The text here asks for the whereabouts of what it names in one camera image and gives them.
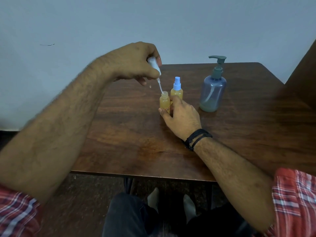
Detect person's left hand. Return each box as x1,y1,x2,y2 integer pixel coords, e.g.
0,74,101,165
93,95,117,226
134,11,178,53
95,41,163,87

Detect person's right hand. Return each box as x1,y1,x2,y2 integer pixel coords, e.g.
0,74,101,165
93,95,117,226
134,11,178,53
158,95,203,141

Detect small yellow bottle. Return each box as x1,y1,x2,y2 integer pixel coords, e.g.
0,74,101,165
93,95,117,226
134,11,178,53
159,91,171,114

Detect white spray pump with tube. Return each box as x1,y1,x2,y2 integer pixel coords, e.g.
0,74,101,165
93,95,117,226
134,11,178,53
147,56,165,94

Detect person's right forearm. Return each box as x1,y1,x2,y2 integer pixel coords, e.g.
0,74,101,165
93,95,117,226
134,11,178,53
193,138,278,233

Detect person's left forearm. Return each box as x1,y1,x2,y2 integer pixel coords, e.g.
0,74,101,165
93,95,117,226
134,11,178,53
0,58,114,205

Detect yellow bottle with blue sprayer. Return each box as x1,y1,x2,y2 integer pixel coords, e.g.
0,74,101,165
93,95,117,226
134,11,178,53
170,76,184,106

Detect grey-blue pump dispenser bottle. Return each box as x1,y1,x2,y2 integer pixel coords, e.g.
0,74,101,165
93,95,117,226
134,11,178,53
199,55,227,113

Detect black table leg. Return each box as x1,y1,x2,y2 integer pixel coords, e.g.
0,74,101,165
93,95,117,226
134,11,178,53
123,177,135,195

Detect white sock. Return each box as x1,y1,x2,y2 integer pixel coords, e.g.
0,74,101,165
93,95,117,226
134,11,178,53
147,187,160,214
182,194,197,224

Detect dark trousers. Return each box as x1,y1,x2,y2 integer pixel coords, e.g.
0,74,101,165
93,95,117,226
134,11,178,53
101,192,260,237

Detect dark brown wooden panel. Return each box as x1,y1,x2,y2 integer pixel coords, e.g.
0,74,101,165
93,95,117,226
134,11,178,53
284,39,316,112

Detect red plaid shirt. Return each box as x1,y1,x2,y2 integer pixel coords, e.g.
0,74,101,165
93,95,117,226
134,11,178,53
0,167,316,237

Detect black cord wristband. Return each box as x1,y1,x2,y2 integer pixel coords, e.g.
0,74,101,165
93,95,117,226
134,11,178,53
183,128,213,152

